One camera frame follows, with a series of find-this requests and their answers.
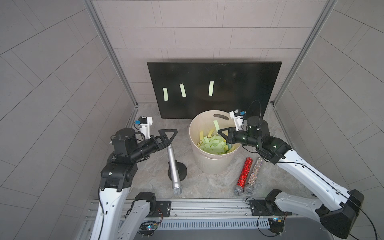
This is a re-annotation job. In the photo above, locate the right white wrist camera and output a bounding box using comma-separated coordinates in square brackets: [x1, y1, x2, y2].
[229, 109, 246, 131]

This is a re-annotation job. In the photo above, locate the left green circuit board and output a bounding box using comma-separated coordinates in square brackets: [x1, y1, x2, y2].
[138, 221, 160, 236]

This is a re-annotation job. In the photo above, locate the red glitter microphone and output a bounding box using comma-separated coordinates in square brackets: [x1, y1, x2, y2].
[234, 157, 253, 196]

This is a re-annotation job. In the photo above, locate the black flat monitor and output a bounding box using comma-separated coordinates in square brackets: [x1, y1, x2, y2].
[147, 62, 282, 119]

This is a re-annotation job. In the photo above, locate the green circuit board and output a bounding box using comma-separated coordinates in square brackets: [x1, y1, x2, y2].
[268, 218, 286, 235]
[138, 221, 160, 236]

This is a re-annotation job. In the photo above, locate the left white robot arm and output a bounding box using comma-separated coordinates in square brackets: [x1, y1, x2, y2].
[91, 128, 182, 240]

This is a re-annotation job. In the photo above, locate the right green circuit board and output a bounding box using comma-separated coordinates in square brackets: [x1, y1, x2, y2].
[268, 218, 286, 235]

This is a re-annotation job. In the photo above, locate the black round microphone base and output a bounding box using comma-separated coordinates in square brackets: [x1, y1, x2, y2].
[168, 162, 188, 182]

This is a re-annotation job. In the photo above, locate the green sticky note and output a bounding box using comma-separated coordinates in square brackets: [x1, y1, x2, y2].
[208, 81, 214, 96]
[179, 84, 187, 98]
[163, 88, 169, 102]
[213, 120, 220, 131]

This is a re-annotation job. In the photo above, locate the left aluminium corner post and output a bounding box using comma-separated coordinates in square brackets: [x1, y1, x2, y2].
[83, 0, 139, 109]

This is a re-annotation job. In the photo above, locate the pile of sticky notes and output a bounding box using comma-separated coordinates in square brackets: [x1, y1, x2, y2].
[197, 130, 235, 155]

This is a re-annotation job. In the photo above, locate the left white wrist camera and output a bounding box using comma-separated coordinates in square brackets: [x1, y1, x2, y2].
[134, 116, 153, 139]

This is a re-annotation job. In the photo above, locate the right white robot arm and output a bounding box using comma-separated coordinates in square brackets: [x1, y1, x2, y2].
[189, 111, 364, 239]

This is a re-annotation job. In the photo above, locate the right aluminium corner post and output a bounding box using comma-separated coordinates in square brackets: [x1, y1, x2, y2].
[272, 0, 338, 106]

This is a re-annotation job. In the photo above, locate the cream plastic waste bin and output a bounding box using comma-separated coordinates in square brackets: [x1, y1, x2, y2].
[189, 110, 240, 174]

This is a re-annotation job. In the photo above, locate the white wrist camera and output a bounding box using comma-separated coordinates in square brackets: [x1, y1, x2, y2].
[229, 109, 246, 131]
[134, 116, 153, 139]

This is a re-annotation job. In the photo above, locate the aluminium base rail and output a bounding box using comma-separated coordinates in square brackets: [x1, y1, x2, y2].
[78, 198, 304, 240]

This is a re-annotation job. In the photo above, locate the aluminium corner post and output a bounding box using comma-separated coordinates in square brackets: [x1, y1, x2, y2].
[83, 0, 139, 109]
[272, 0, 338, 106]

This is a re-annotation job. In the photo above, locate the silver glitter microphone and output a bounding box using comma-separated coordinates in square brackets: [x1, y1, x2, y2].
[244, 157, 264, 196]

